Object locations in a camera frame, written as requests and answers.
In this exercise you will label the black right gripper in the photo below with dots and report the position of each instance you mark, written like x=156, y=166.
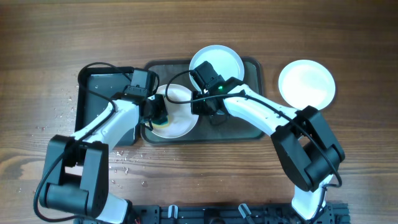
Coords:
x=203, y=106

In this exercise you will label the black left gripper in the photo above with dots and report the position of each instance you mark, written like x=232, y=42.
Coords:
x=158, y=109

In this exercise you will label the green yellow sponge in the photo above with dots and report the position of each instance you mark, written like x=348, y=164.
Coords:
x=162, y=122

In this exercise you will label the white plate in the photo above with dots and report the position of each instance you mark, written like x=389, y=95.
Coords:
x=305, y=83
x=180, y=120
x=225, y=61

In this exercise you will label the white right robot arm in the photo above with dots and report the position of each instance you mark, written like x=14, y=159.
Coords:
x=307, y=149

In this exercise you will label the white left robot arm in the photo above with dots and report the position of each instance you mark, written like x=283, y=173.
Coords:
x=75, y=176

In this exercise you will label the dark grey serving tray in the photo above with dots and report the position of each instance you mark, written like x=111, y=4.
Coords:
x=218, y=128

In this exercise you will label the black water tray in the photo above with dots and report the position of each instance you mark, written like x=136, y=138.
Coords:
x=103, y=80

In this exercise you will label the white plate top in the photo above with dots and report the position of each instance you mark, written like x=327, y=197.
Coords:
x=225, y=61

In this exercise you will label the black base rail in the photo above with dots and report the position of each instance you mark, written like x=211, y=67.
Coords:
x=275, y=213

